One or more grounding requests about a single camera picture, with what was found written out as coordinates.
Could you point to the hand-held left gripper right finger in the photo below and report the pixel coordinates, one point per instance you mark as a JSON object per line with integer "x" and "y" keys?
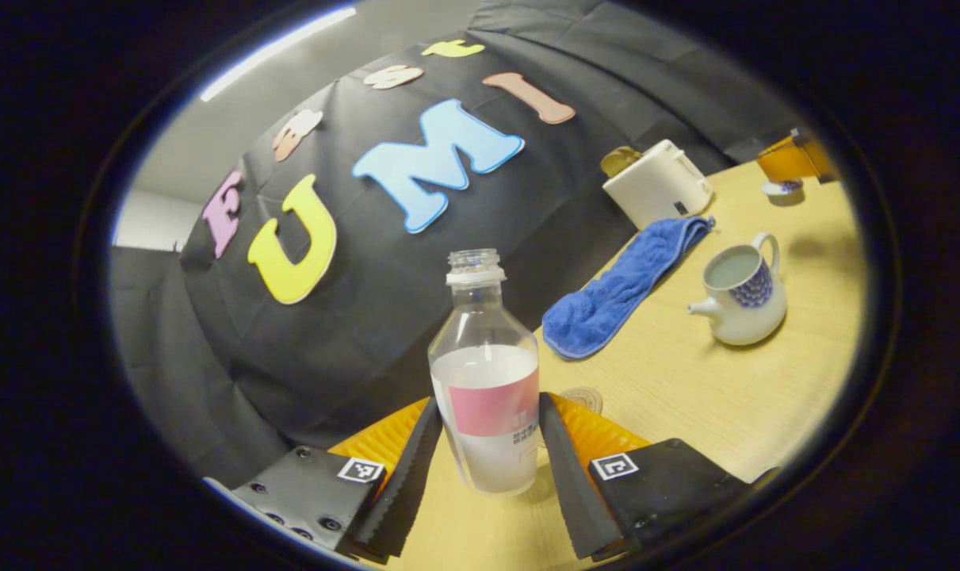
{"x": 575, "y": 492}

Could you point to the clear water bottle pink label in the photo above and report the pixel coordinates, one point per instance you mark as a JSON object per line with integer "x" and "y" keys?
{"x": 487, "y": 381}

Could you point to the white teacup blue print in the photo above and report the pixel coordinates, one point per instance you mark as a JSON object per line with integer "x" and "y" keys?
{"x": 745, "y": 317}

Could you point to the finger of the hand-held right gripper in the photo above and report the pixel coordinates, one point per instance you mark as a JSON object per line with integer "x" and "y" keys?
{"x": 820, "y": 159}
{"x": 781, "y": 162}

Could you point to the black backdrop cloth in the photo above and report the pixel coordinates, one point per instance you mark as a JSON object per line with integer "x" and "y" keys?
{"x": 329, "y": 341}

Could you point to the brown toast slice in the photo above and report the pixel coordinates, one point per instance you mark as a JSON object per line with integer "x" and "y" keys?
{"x": 618, "y": 161}

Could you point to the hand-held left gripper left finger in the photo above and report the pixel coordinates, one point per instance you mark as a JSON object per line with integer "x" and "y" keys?
{"x": 404, "y": 484}

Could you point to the round brown coaster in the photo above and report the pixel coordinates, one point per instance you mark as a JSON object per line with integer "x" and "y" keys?
{"x": 584, "y": 399}

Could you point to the white toaster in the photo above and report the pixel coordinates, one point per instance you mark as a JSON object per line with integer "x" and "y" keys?
{"x": 658, "y": 186}

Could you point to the blue towel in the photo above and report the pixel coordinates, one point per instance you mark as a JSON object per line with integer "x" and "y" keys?
{"x": 606, "y": 301}

